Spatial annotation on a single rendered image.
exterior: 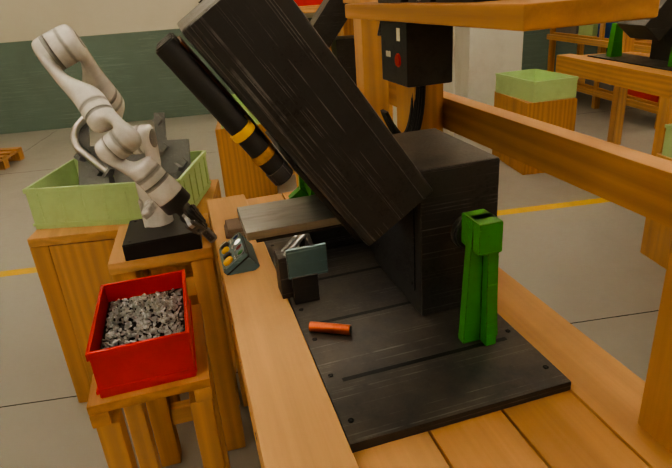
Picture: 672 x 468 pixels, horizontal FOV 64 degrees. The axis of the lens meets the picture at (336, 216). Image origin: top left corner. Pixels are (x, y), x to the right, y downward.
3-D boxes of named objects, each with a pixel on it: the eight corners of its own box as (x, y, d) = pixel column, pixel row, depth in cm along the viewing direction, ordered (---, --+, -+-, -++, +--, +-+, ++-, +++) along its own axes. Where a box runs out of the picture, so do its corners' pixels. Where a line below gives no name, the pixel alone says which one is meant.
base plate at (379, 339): (350, 453, 88) (349, 444, 87) (252, 217, 186) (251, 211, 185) (570, 390, 98) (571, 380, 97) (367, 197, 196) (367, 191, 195)
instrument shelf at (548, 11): (523, 31, 81) (525, 3, 80) (345, 18, 162) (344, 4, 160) (658, 17, 87) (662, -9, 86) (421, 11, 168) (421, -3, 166)
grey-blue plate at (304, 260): (292, 305, 127) (286, 252, 122) (290, 301, 129) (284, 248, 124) (331, 297, 130) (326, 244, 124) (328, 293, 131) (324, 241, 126)
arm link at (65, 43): (62, 13, 133) (112, 80, 156) (27, 32, 131) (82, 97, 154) (77, 35, 129) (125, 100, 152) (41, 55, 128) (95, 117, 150)
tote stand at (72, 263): (78, 403, 235) (26, 239, 205) (110, 334, 283) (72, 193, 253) (235, 382, 241) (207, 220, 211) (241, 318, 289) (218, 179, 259)
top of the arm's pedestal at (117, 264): (110, 276, 168) (107, 264, 166) (121, 236, 197) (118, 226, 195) (214, 258, 175) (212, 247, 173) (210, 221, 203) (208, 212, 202)
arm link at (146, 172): (136, 199, 129) (164, 176, 128) (86, 151, 122) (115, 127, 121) (140, 189, 135) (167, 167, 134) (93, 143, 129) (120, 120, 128)
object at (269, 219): (247, 246, 112) (246, 233, 111) (238, 219, 127) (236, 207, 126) (420, 214, 122) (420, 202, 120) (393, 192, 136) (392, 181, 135)
